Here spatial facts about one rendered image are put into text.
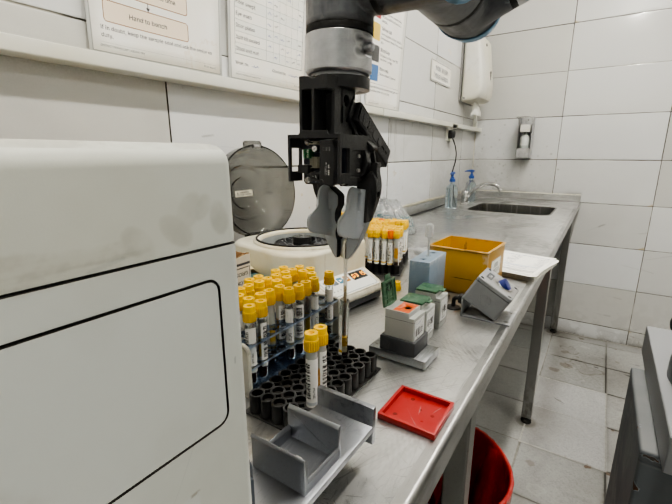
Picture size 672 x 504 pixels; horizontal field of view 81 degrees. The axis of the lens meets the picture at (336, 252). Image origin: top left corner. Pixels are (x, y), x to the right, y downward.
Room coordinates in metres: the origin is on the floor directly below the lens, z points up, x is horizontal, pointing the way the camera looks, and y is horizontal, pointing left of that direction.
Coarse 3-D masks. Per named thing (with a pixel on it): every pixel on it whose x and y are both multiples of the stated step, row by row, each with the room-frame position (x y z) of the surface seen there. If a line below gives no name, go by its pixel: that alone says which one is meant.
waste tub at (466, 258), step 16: (448, 240) 0.95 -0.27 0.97; (464, 240) 0.94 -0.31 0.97; (480, 240) 0.91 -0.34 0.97; (448, 256) 0.83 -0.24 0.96; (464, 256) 0.81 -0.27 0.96; (480, 256) 0.79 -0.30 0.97; (496, 256) 0.83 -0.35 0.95; (448, 272) 0.83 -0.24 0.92; (464, 272) 0.81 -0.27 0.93; (480, 272) 0.79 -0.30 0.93; (496, 272) 0.84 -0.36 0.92; (448, 288) 0.83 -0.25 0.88; (464, 288) 0.80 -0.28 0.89
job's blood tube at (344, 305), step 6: (342, 300) 0.51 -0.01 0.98; (348, 300) 0.50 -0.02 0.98; (342, 306) 0.50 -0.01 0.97; (348, 306) 0.50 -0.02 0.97; (342, 312) 0.50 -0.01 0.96; (348, 312) 0.50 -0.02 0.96; (342, 318) 0.50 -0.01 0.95; (348, 318) 0.50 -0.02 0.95; (342, 324) 0.50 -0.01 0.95; (348, 324) 0.50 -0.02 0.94; (342, 330) 0.50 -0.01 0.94; (348, 330) 0.50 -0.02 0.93; (342, 336) 0.50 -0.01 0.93; (342, 342) 0.50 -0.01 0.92; (342, 348) 0.50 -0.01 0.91; (342, 354) 0.50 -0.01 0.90
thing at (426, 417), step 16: (400, 400) 0.43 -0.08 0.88; (416, 400) 0.43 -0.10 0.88; (432, 400) 0.43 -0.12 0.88; (384, 416) 0.39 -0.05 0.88; (400, 416) 0.40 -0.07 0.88; (416, 416) 0.40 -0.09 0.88; (432, 416) 0.40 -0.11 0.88; (448, 416) 0.40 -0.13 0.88; (416, 432) 0.37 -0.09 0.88; (432, 432) 0.36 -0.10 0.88
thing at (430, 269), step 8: (416, 256) 0.75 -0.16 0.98; (424, 256) 0.75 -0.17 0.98; (432, 256) 0.75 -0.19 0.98; (440, 256) 0.76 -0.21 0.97; (416, 264) 0.72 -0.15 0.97; (424, 264) 0.71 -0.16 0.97; (432, 264) 0.72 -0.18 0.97; (440, 264) 0.76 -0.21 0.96; (416, 272) 0.72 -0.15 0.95; (424, 272) 0.71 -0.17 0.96; (432, 272) 0.72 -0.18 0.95; (440, 272) 0.76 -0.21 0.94; (416, 280) 0.72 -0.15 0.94; (424, 280) 0.71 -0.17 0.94; (432, 280) 0.72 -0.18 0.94; (440, 280) 0.77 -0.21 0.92; (408, 288) 0.72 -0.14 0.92; (448, 296) 0.77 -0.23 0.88
